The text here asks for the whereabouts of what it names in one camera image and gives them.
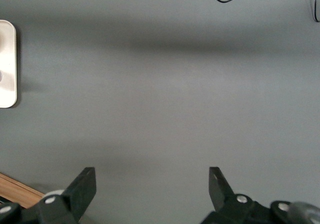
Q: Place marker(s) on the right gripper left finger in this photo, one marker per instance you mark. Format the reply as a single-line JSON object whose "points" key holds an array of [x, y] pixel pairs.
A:
{"points": [[80, 191]]}

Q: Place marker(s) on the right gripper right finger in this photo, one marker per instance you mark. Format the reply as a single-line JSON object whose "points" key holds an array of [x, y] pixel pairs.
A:
{"points": [[221, 191]]}

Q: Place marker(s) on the cream plastic tray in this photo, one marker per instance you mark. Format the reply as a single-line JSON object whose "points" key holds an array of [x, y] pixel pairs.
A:
{"points": [[8, 88]]}

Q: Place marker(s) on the wooden drawer cabinet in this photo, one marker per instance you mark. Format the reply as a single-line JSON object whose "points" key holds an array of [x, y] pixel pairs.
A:
{"points": [[15, 190]]}

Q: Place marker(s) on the dark grey table mat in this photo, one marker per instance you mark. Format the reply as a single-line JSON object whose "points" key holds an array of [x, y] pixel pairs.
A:
{"points": [[160, 96]]}

